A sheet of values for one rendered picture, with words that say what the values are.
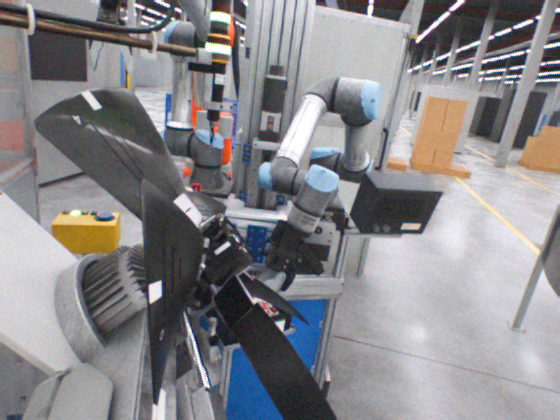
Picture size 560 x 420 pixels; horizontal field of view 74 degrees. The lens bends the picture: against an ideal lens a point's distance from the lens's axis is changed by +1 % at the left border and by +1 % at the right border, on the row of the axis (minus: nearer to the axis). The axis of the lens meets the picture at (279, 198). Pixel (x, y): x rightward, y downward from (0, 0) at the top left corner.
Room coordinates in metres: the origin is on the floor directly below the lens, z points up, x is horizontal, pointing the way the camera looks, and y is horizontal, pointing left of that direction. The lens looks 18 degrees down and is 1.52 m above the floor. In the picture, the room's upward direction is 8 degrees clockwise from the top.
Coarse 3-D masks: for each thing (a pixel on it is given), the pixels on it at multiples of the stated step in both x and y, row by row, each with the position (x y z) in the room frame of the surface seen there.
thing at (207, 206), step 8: (184, 192) 0.90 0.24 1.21; (192, 192) 0.93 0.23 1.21; (200, 192) 0.96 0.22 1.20; (192, 200) 0.85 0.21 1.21; (200, 200) 0.87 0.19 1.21; (208, 200) 0.90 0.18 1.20; (216, 200) 0.97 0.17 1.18; (200, 208) 0.81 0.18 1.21; (208, 208) 0.83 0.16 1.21; (216, 208) 0.86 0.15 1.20; (224, 208) 0.89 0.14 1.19; (208, 216) 0.78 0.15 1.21
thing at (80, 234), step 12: (60, 216) 0.96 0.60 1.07; (72, 216) 0.97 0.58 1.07; (84, 216) 0.99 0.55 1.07; (96, 216) 0.99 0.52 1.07; (60, 228) 0.91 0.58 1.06; (72, 228) 0.92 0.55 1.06; (84, 228) 0.93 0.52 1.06; (96, 228) 0.94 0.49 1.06; (108, 228) 0.95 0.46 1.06; (60, 240) 0.91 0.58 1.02; (72, 240) 0.92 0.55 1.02; (84, 240) 0.93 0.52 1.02; (96, 240) 0.94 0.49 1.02; (108, 240) 0.95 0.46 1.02; (72, 252) 0.92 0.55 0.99; (84, 252) 0.93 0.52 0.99; (96, 252) 0.94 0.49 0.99; (108, 252) 0.95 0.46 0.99
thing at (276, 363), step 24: (264, 312) 0.53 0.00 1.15; (240, 336) 0.57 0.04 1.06; (264, 336) 0.53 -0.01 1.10; (264, 360) 0.54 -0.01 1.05; (288, 360) 0.49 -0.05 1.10; (264, 384) 0.54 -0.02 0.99; (288, 384) 0.50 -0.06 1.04; (312, 384) 0.44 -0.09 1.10; (288, 408) 0.51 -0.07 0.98; (312, 408) 0.45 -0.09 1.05
